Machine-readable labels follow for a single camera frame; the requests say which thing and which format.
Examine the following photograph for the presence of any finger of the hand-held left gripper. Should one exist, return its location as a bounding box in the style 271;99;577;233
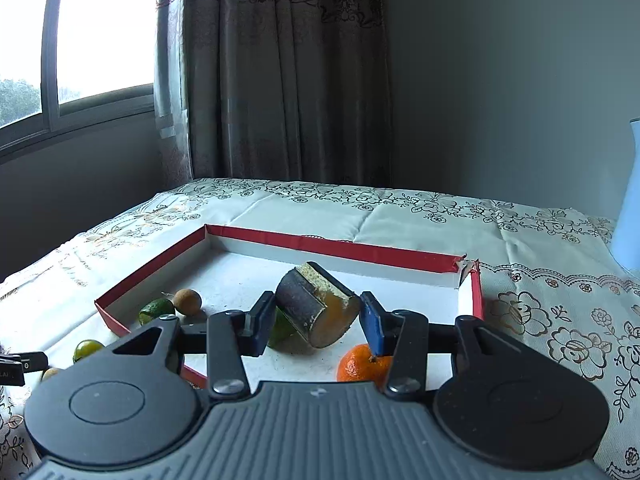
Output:
0;351;49;374

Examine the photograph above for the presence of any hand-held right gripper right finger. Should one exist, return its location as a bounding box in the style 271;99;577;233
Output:
359;291;551;402

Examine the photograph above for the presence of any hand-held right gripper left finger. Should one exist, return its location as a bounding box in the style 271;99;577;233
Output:
107;291;278;402

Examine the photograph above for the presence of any orange mandarin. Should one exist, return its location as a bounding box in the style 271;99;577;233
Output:
336;343;396;385

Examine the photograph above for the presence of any sugarcane piece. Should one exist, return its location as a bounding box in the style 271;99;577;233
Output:
275;261;362;348

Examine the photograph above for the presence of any red cardboard box tray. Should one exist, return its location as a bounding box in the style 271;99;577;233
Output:
94;224;485;391

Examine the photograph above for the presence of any small green round fruit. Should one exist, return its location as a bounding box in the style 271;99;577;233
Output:
73;340;106;364

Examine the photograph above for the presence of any brown patterned curtain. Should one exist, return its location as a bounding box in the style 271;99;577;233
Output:
182;0;392;187

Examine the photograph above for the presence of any sheer embroidered curtain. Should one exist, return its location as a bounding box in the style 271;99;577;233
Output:
152;0;195;188

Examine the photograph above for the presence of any light blue electric kettle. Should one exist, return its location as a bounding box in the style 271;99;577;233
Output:
611;117;640;281

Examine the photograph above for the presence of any window with grey frame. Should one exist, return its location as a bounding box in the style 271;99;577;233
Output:
0;0;157;161

